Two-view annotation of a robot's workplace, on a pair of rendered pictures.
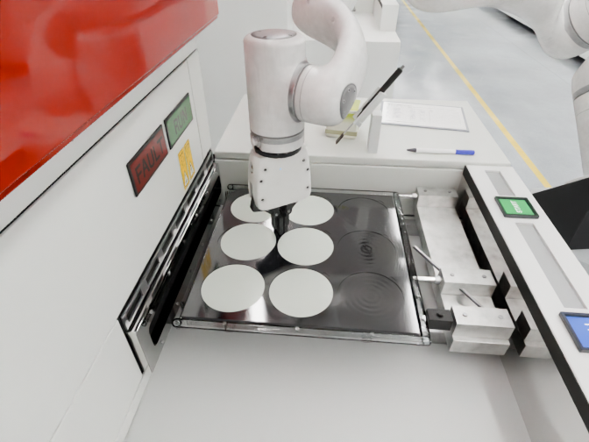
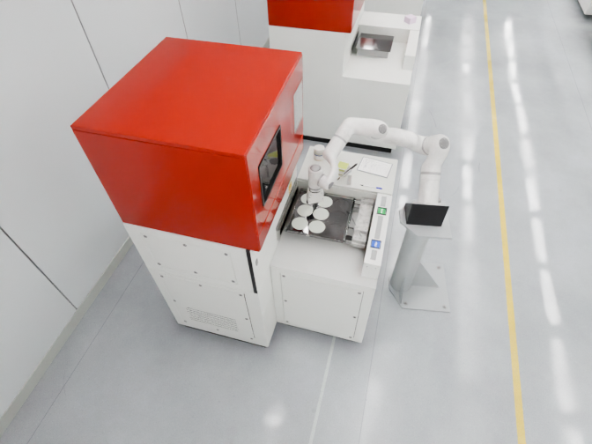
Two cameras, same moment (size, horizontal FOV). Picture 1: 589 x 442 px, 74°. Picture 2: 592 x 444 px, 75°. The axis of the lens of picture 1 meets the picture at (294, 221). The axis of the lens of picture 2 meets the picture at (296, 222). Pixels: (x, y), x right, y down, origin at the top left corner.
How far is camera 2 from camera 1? 1.76 m
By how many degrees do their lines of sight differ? 14
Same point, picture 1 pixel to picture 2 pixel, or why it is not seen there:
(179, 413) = (284, 250)
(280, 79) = (315, 179)
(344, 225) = (333, 209)
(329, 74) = (326, 181)
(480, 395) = (356, 256)
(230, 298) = (299, 225)
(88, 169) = not seen: hidden behind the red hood
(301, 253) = (319, 216)
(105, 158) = not seen: hidden behind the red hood
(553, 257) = (381, 226)
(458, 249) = (366, 220)
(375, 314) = (334, 234)
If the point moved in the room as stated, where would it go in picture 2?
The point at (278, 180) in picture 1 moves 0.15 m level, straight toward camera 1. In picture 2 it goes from (314, 197) to (311, 216)
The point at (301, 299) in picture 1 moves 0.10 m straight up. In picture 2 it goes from (316, 228) to (316, 218)
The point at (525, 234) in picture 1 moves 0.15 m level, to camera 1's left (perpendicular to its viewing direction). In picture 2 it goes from (379, 219) to (353, 216)
